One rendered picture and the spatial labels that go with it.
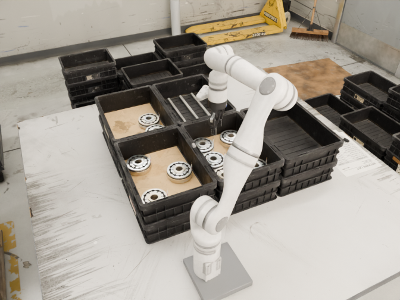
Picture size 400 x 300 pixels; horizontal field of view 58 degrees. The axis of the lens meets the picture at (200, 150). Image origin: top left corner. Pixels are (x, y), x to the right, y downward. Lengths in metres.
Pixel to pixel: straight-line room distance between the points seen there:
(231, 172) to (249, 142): 0.10
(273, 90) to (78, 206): 0.99
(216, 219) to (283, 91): 0.42
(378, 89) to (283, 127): 1.60
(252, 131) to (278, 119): 0.84
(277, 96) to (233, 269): 0.65
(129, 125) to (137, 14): 3.07
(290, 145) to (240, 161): 0.70
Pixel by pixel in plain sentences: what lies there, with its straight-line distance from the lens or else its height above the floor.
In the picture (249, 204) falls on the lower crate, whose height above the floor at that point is 0.73.
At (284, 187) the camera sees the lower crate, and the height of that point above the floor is 0.76.
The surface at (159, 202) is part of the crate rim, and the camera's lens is 1.29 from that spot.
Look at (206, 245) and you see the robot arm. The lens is 1.18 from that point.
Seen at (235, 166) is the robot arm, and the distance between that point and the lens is 1.05.
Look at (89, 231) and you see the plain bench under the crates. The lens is 1.55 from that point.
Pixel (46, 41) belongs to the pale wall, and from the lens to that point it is 4.67.
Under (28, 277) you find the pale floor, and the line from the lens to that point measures 2.40.
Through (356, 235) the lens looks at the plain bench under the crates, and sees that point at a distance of 1.61.
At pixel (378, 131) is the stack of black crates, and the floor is 0.38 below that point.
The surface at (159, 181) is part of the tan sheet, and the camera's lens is 1.51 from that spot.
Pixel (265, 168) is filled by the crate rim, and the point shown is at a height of 0.93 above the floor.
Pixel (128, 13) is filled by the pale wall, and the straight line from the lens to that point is 4.74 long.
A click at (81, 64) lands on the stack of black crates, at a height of 0.50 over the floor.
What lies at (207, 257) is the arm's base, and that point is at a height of 0.86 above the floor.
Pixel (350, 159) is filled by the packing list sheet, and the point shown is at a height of 0.70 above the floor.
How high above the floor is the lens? 1.88
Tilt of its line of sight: 40 degrees down
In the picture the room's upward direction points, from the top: straight up
